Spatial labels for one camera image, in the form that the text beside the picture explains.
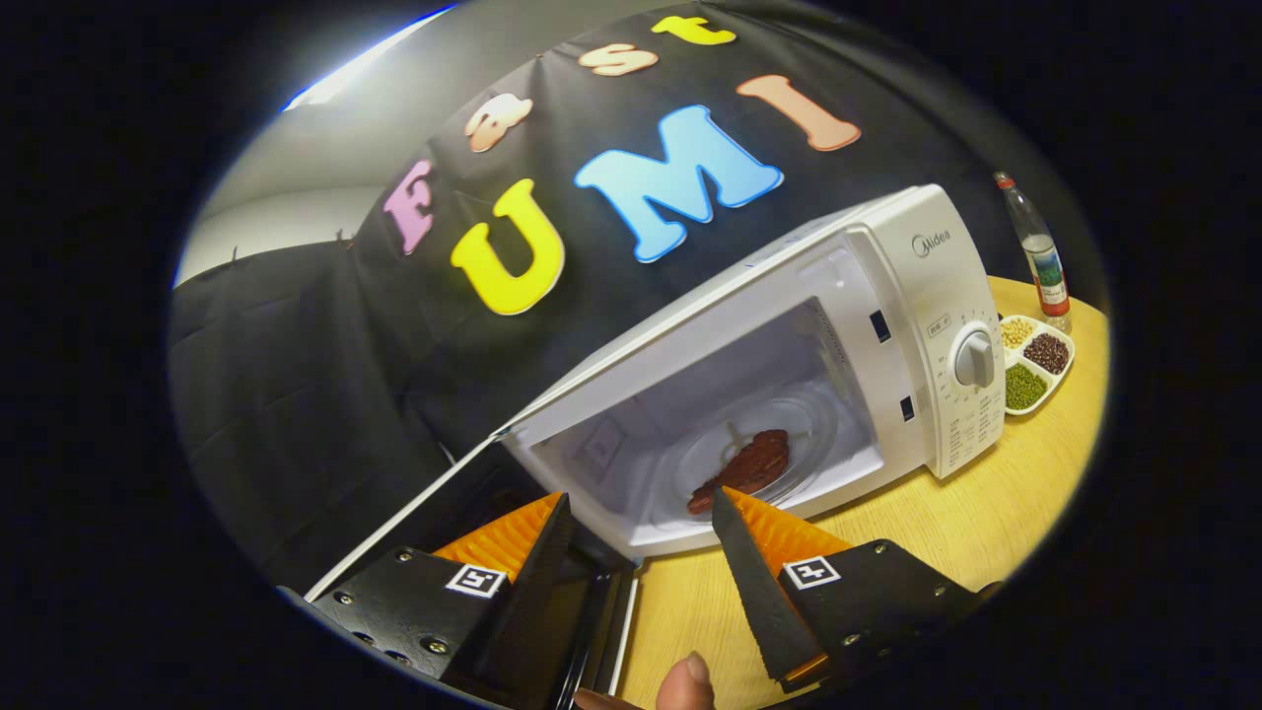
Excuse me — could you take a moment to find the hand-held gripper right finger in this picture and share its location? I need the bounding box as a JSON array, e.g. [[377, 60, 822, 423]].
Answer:
[[710, 485, 1002, 694]]

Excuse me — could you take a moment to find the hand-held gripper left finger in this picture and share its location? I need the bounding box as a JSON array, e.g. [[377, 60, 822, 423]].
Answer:
[[306, 491, 575, 703]]

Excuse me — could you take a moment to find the brown meat piece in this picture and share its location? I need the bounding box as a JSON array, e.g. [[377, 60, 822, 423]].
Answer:
[[687, 428, 792, 516]]

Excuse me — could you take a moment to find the white toaster oven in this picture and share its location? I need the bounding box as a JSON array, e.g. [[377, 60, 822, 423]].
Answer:
[[304, 183, 1009, 710]]

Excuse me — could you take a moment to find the glass turntable plate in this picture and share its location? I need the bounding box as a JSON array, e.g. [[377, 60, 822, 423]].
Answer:
[[656, 394, 839, 506]]

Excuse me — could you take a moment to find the white divided bean dish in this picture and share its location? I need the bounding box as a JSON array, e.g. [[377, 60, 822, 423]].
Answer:
[[998, 314, 1077, 417]]

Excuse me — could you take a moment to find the glass bottle with red cap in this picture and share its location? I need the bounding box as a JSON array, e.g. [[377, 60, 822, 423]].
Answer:
[[993, 171, 1073, 334]]

